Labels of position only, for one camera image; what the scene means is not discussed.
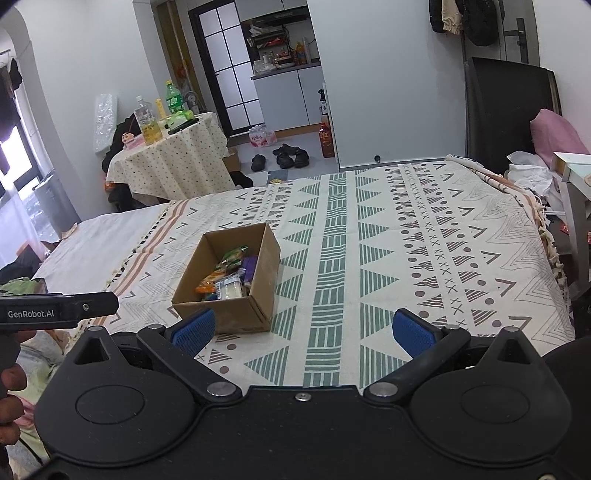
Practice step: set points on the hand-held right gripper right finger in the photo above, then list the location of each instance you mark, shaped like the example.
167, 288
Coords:
415, 330

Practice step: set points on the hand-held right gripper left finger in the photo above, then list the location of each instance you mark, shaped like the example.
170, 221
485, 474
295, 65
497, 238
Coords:
194, 330

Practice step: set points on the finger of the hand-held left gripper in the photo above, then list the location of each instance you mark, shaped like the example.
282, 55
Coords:
99, 304

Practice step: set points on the orange cracker packet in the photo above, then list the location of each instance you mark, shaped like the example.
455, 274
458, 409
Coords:
212, 281

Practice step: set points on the clear white snack packet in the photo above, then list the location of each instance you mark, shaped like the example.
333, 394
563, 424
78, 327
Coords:
230, 288

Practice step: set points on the brown cardboard box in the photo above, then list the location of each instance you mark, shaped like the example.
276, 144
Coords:
263, 295

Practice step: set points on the purple wafer packet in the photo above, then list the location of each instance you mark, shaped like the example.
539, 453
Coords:
250, 274

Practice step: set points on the green biscuit packet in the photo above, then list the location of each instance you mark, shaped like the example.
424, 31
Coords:
233, 258

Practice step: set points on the person's left hand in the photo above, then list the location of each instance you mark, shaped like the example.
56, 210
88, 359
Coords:
10, 406

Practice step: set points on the light green cloth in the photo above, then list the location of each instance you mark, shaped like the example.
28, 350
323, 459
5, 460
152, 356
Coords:
23, 286

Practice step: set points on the white bed sheet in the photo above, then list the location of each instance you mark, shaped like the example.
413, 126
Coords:
92, 249

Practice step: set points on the patterned printed blanket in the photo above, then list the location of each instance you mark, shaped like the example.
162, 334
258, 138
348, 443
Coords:
369, 230

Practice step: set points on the large window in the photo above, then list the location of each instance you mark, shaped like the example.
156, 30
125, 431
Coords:
18, 194

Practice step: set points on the black bag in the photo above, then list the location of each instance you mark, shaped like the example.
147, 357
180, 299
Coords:
241, 180

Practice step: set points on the round table with dotted tablecloth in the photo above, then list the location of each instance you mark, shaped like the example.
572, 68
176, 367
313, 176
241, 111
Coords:
175, 161

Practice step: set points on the dark clothing pile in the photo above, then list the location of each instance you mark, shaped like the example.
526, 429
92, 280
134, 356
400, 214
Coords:
117, 138

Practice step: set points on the pink box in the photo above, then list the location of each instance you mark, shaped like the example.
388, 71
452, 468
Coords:
133, 141

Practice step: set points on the small cardboard carton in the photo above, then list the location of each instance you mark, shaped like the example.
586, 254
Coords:
232, 160

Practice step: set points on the blue book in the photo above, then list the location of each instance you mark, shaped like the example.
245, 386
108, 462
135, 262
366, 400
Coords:
278, 177

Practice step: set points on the black shoe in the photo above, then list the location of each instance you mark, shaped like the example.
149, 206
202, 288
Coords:
286, 149
286, 160
301, 158
258, 162

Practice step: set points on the white bubble wrap sheet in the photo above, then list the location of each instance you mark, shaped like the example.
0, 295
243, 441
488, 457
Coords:
105, 122

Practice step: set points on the yellow oil bottle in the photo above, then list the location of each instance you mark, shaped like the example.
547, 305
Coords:
147, 124

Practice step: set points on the white crumpled cloth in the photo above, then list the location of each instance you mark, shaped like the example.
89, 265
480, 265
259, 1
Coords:
531, 173

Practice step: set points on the black phone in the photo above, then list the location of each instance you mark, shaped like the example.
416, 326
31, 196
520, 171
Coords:
187, 124

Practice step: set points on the light green pack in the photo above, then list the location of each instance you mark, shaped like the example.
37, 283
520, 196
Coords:
180, 119

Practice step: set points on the slim yellow bottle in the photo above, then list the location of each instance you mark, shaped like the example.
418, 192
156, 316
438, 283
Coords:
160, 110

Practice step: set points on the pink water bottle pack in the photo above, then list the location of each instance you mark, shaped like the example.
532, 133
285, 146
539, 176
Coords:
262, 136

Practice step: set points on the red tea bottle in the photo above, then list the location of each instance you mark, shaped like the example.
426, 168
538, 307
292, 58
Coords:
326, 141

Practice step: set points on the white side table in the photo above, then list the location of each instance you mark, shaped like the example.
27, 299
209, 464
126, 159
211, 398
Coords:
575, 184

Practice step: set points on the green soda bottle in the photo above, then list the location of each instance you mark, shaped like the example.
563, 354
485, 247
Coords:
174, 99

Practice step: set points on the dark hanging clothes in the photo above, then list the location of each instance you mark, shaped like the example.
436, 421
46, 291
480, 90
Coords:
9, 97

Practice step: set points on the small grey fan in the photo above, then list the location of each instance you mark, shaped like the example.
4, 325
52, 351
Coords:
191, 101

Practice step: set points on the black chair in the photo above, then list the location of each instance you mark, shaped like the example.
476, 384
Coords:
503, 110

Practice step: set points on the pink cloth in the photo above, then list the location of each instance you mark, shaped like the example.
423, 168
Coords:
556, 136

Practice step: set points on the white spray bottle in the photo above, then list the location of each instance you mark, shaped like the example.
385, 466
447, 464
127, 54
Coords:
323, 104

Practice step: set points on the grey kitchen cabinet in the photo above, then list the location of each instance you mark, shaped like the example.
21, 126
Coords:
286, 99

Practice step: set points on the black framed glass door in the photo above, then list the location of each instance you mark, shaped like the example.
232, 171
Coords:
226, 69

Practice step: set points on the orange bottle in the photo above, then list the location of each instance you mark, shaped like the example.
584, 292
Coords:
300, 54

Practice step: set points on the beige hanging garment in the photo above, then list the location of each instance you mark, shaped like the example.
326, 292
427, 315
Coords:
451, 21

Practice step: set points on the large black hanging coat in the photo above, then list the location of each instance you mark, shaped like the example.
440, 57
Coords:
480, 23

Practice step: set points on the black hanging jacket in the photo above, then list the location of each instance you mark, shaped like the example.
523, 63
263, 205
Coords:
436, 16

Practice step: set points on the grey range hood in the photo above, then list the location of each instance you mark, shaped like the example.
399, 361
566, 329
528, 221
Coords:
274, 16

